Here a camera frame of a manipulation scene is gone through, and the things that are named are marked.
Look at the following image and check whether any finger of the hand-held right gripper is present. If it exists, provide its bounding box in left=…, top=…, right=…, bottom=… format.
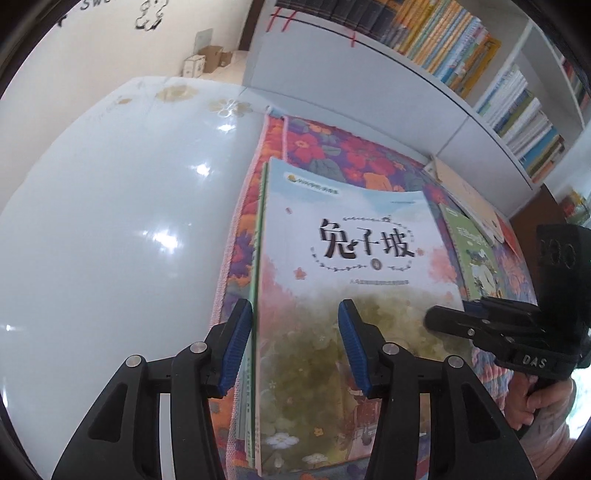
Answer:
left=425, top=305, right=514, bottom=352
left=462, top=298, right=544, bottom=336

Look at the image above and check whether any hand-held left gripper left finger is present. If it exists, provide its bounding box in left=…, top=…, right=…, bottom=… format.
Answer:
left=51, top=298, right=254, bottom=480

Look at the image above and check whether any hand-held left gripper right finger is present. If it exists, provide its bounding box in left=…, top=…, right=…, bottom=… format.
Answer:
left=337, top=298, right=532, bottom=480

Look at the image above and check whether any dark green cricket book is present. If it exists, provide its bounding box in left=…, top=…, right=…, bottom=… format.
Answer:
left=247, top=161, right=269, bottom=467

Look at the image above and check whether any pastel blossom book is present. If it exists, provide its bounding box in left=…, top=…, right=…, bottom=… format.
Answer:
left=255, top=157, right=472, bottom=476

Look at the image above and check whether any person's right forearm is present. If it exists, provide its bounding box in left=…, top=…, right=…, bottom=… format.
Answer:
left=519, top=406, right=587, bottom=480

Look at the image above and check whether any person's right hand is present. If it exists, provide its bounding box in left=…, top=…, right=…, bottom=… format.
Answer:
left=505, top=371, right=578, bottom=440

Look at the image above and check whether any green illustrated book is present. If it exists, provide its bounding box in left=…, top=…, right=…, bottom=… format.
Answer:
left=438, top=203, right=509, bottom=301

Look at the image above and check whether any red book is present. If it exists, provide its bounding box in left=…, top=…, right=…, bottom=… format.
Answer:
left=496, top=217, right=525, bottom=254

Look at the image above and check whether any brown wooden cabinet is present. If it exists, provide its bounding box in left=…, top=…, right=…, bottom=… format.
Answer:
left=508, top=185, right=573, bottom=241

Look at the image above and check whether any colourful printed box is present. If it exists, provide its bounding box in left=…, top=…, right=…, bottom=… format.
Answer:
left=561, top=189, right=591, bottom=227

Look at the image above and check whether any tan cover book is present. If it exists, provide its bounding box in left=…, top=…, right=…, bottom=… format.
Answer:
left=425, top=157, right=506, bottom=245

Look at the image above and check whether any floral blanket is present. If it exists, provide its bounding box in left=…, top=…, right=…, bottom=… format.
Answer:
left=208, top=113, right=550, bottom=480

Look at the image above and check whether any white bookshelf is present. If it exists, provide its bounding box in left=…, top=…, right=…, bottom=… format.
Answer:
left=242, top=0, right=591, bottom=217

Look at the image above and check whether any white cardboard box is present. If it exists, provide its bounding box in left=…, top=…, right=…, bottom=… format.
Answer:
left=181, top=54, right=207, bottom=78

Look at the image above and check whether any brown cardboard box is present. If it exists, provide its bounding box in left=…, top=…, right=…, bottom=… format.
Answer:
left=198, top=45, right=234, bottom=72

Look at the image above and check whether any black wall decal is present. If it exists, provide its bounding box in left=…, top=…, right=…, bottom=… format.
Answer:
left=60, top=0, right=167, bottom=32

